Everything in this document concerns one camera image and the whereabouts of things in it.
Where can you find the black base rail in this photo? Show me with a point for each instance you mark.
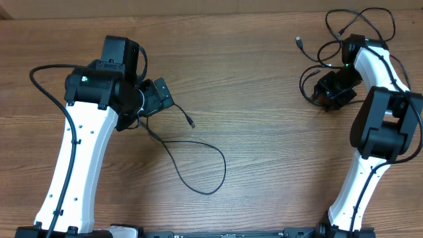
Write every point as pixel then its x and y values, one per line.
pixel 231 233

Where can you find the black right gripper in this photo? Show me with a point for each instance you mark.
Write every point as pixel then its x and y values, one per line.
pixel 329 91

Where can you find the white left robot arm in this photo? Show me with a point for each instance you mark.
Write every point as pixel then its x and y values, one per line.
pixel 106 95

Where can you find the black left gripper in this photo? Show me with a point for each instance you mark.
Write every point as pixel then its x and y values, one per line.
pixel 154 103

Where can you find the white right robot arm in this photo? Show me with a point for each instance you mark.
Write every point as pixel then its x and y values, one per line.
pixel 382 130

